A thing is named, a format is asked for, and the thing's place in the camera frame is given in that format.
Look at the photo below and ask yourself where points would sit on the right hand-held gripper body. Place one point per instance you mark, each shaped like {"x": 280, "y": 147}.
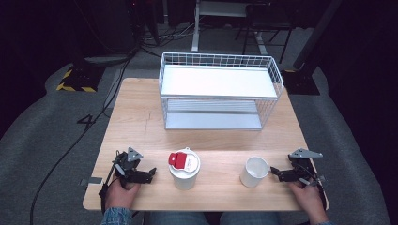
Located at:
{"x": 302, "y": 164}

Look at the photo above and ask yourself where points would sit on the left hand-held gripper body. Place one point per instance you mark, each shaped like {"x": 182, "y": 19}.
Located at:
{"x": 126, "y": 165}

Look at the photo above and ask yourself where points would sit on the white cup with red-flap lid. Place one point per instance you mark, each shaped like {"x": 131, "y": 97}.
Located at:
{"x": 184, "y": 167}

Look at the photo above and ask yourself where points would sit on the person's left hand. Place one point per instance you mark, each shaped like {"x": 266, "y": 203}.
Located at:
{"x": 120, "y": 195}

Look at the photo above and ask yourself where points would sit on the person's right hand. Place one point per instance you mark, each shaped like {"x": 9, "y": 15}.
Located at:
{"x": 308, "y": 200}

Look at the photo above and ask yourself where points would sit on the grey tape piece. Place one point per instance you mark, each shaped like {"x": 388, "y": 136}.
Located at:
{"x": 93, "y": 180}

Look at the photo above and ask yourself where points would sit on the black stand with square base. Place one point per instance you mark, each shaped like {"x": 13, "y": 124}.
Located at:
{"x": 302, "y": 82}

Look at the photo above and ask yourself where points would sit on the black yellow striped stand base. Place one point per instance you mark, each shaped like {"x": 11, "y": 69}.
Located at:
{"x": 78, "y": 82}

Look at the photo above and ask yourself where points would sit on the black metal chair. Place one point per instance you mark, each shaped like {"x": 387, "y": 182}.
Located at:
{"x": 266, "y": 22}

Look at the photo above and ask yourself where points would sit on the white desk frame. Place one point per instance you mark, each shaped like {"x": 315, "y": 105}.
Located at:
{"x": 195, "y": 29}

